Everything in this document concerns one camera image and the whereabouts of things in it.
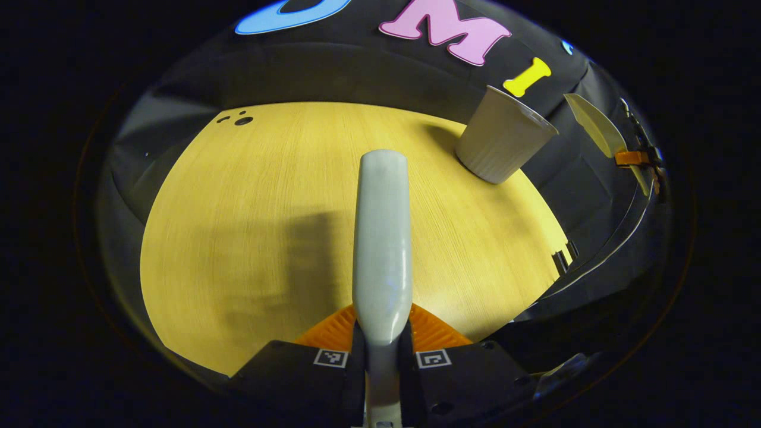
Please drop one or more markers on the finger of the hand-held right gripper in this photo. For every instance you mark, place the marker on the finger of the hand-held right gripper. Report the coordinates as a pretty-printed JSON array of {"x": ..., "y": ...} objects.
[{"x": 630, "y": 157}]

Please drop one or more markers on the grey plastic dustpan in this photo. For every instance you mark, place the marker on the grey plastic dustpan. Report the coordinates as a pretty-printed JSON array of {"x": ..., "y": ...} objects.
[{"x": 594, "y": 125}]

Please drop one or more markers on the black table clamp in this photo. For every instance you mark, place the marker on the black table clamp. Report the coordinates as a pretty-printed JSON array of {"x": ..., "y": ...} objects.
[
  {"x": 572, "y": 250},
  {"x": 559, "y": 263}
]

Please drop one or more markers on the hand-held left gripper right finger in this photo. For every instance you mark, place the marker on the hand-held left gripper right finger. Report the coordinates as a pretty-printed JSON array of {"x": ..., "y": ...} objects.
[{"x": 469, "y": 380}]

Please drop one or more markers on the black backdrop cloth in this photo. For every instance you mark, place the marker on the black backdrop cloth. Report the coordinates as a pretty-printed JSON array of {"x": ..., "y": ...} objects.
[{"x": 357, "y": 71}]

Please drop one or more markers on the white ribbed garbage bin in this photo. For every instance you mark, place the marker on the white ribbed garbage bin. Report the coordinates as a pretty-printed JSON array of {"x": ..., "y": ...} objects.
[{"x": 499, "y": 142}]

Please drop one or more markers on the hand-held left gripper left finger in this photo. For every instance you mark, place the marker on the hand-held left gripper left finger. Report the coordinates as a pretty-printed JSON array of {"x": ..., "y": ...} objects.
[{"x": 297, "y": 380}]

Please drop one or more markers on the wooden desktop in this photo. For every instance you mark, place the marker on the wooden desktop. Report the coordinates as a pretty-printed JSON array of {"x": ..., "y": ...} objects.
[{"x": 238, "y": 238}]

